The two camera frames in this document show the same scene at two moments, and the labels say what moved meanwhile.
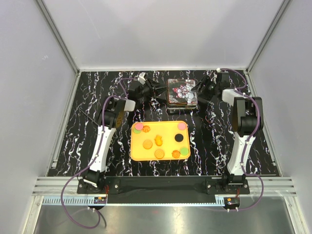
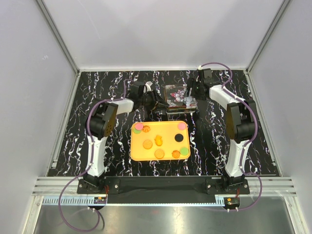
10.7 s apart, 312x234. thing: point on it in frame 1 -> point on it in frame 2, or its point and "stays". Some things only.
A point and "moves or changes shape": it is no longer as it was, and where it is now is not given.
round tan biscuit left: x=147 y=144 stays
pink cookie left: x=139 y=126 stays
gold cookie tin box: x=182 y=107 moves or changes shape
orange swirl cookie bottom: x=175 y=154 stays
